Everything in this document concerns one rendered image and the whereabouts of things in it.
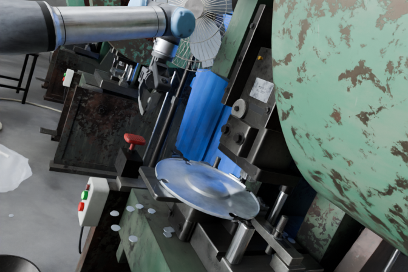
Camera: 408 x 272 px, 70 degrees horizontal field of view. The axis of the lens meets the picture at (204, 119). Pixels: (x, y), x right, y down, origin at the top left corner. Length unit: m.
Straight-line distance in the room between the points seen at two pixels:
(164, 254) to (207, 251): 0.10
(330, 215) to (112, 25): 0.73
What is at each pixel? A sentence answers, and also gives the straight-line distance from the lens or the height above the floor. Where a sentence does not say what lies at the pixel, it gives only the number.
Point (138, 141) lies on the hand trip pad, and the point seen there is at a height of 0.76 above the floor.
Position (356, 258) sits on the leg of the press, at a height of 0.75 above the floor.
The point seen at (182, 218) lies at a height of 0.70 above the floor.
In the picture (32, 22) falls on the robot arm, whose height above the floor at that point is 1.03.
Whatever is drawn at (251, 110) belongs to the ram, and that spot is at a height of 1.01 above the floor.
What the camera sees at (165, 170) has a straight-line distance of 0.78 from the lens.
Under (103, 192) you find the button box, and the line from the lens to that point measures 0.93.
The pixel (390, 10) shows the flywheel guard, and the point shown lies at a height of 1.16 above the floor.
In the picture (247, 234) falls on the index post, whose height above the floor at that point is 0.78.
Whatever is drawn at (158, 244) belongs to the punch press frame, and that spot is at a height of 0.64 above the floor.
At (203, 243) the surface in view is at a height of 0.68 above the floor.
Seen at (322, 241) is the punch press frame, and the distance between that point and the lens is 0.91.
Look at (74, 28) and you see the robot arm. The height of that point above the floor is 1.04.
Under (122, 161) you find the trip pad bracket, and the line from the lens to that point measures 0.99.
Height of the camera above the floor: 1.07
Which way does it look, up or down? 10 degrees down
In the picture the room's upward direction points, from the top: 22 degrees clockwise
